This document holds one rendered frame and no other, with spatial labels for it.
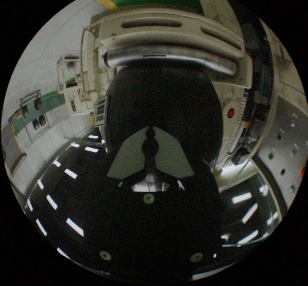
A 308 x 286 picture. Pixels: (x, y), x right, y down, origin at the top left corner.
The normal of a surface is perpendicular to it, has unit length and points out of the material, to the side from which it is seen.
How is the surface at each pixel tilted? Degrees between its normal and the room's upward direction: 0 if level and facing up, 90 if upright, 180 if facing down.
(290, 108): 90
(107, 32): 90
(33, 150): 90
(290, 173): 90
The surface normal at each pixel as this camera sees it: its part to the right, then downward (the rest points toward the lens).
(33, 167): 0.99, 0.07
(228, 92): 0.03, 0.51
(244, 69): -1.00, 0.03
